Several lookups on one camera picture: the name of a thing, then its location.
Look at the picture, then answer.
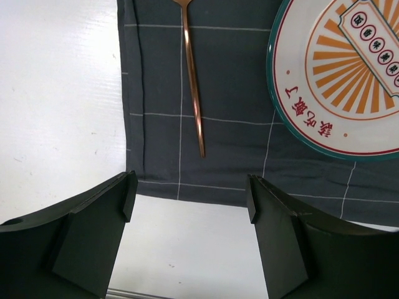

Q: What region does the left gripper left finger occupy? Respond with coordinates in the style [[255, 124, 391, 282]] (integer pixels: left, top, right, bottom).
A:
[[1, 171, 138, 298]]

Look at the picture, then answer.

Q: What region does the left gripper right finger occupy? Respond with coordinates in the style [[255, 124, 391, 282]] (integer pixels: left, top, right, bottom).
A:
[[246, 175, 398, 298]]

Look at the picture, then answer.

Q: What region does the dark grey checked cloth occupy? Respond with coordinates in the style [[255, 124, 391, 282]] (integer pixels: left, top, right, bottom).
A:
[[117, 0, 398, 227]]

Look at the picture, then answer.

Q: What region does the orange patterned plate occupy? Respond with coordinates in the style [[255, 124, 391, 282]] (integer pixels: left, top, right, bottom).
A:
[[266, 1, 398, 161]]

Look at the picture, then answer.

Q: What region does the copper fork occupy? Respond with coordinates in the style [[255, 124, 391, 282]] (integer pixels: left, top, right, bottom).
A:
[[174, 0, 206, 158]]

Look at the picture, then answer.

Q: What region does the front aluminium rail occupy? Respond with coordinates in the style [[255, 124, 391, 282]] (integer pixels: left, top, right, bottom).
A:
[[105, 288, 149, 299]]

